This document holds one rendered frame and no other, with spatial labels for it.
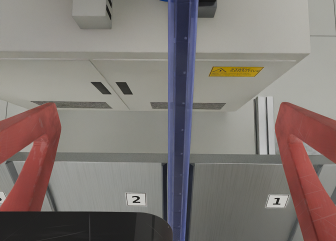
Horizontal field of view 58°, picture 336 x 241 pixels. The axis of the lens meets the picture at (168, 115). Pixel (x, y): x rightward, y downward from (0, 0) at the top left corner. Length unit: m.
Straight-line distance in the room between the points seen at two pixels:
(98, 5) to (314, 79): 0.91
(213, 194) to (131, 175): 0.06
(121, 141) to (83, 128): 0.14
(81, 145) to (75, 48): 0.65
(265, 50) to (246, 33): 0.04
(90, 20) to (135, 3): 0.08
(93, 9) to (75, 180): 0.29
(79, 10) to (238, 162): 0.34
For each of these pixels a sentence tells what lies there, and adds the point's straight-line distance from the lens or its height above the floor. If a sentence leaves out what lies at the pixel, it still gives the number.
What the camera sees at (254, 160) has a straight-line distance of 0.23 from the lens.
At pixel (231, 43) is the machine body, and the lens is 0.49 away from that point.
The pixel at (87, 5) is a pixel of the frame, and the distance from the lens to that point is 0.48.
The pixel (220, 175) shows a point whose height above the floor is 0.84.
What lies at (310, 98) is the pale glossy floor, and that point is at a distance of 1.20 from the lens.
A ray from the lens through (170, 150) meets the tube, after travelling 0.19.
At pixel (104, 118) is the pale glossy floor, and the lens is 1.11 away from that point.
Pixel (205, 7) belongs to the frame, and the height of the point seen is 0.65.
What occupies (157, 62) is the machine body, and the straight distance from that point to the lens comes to 0.52.
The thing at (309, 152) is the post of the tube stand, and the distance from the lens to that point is 1.16.
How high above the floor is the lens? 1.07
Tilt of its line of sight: 81 degrees down
